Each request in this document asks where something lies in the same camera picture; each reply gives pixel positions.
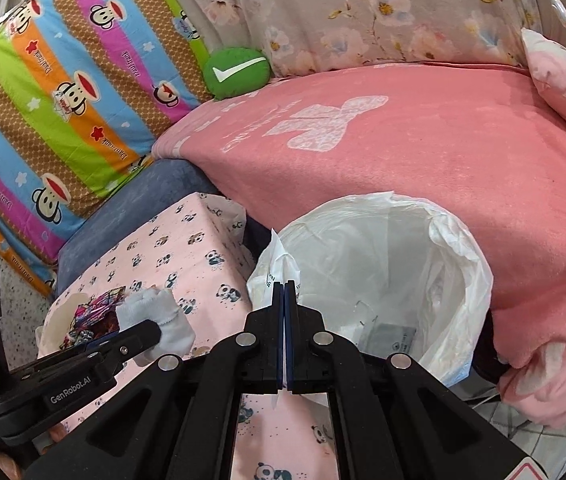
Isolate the pink blanket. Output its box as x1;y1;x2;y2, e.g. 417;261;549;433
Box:
150;61;566;432

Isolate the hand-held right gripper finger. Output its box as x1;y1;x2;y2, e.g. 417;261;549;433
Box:
23;282;284;480
285;280;540;480

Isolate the person's left hand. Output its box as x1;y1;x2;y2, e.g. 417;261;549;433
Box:
46;422;73;445

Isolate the pink panda printed cloth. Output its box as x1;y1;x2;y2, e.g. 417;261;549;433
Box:
36;192;340;480

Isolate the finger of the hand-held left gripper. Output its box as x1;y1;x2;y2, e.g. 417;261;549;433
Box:
82;319;162;370

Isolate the white sock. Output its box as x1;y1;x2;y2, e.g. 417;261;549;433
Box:
116;286;197;364

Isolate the striped monkey printed quilt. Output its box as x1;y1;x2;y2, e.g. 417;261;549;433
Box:
0;0;215;297

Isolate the clear printed plastic wrapper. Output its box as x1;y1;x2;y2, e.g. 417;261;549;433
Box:
265;229;305;311

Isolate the floral printed blanket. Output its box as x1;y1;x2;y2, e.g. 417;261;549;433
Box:
169;0;556;82

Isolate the colourful snack wrapper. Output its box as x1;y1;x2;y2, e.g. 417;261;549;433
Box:
60;286;128;350

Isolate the blue cushion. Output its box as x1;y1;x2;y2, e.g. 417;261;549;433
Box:
56;156;245;297

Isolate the white plastic bin liner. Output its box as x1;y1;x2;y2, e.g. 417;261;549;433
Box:
247;191;494;388

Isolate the green pillow with white tick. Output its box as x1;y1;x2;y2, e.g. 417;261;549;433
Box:
202;47;272;102

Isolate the grey packet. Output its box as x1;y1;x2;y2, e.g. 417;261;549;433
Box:
362;321;418;357

